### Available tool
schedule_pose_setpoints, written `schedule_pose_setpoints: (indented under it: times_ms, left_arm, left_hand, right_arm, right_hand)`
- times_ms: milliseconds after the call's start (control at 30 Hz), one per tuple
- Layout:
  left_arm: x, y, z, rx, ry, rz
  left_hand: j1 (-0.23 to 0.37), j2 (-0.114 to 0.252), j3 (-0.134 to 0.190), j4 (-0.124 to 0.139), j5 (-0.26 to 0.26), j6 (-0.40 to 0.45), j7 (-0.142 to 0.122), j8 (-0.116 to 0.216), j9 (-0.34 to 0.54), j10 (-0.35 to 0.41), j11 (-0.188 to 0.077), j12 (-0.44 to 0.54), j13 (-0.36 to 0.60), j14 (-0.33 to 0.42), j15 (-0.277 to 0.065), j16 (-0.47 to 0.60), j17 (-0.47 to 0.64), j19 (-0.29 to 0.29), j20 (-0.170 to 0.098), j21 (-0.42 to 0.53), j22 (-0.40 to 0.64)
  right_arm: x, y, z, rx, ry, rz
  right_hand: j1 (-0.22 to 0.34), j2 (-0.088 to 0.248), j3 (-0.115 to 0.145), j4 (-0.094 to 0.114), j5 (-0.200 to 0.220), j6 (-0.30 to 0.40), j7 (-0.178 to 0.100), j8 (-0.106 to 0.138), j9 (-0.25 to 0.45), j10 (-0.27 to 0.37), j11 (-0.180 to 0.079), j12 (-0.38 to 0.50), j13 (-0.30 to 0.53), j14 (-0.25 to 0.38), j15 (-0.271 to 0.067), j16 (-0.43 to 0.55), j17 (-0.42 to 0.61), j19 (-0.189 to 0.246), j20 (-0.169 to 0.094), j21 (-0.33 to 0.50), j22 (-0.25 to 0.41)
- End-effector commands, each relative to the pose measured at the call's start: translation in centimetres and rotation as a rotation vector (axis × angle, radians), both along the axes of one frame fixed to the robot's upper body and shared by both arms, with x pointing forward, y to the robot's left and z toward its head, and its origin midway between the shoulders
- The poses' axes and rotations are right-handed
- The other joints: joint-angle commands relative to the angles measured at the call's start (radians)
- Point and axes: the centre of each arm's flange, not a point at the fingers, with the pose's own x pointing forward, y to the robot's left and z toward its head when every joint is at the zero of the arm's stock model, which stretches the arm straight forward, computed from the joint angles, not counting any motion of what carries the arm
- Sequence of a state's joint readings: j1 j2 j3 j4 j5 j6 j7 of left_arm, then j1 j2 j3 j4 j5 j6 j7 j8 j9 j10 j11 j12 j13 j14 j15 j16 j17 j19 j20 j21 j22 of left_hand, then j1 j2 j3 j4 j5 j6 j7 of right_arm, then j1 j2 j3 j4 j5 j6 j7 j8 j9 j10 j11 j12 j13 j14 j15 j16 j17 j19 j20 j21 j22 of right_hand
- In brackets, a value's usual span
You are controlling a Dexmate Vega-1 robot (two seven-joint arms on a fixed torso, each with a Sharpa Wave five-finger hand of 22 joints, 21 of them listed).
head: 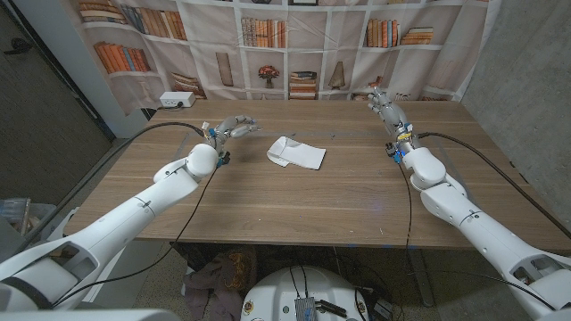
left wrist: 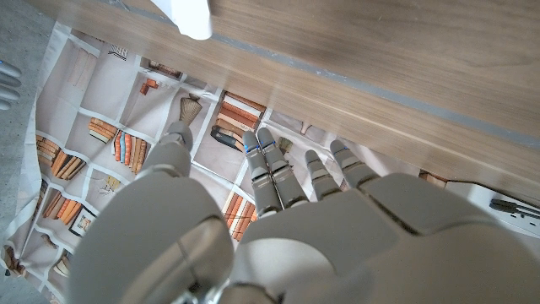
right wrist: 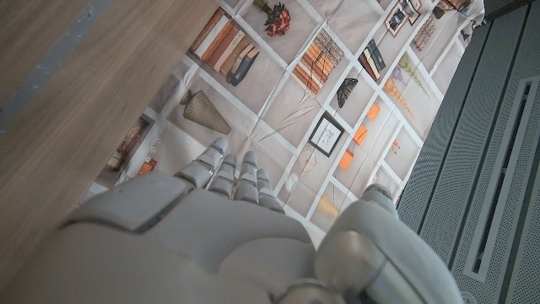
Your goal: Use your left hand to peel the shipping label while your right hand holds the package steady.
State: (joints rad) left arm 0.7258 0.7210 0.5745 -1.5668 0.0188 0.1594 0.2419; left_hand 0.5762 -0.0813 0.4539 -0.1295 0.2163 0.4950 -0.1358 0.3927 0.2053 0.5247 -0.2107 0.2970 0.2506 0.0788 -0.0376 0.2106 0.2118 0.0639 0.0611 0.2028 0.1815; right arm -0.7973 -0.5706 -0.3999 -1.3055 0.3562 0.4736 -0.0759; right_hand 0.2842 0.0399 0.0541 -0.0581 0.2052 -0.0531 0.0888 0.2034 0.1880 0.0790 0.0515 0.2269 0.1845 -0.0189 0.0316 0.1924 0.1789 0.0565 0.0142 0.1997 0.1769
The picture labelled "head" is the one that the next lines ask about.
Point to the black bar on torso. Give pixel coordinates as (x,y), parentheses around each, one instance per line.
(332,308)

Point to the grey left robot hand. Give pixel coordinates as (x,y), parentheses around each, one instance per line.
(232,127)

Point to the person's grey trouser leg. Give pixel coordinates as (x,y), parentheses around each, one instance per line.
(9,241)

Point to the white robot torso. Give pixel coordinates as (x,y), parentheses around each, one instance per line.
(276,290)

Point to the clear plastic bin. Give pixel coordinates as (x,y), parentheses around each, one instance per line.
(15,214)

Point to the dark door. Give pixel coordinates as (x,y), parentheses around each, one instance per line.
(44,134)

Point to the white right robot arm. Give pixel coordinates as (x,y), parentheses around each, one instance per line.
(468,214)

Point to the grey table leg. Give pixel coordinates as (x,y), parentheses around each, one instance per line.
(421,281)

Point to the white shipping package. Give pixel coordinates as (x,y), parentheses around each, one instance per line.
(299,153)

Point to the printed bookshelf backdrop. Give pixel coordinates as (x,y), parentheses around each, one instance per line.
(209,67)

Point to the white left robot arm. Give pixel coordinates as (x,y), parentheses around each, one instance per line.
(134,214)

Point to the small silver box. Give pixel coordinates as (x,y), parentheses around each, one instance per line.
(305,310)

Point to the white power strip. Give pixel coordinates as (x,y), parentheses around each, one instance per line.
(177,99)

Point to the crumpled dark cloth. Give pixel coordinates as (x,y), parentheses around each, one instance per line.
(209,285)

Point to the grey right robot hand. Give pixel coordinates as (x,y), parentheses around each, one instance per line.
(392,117)

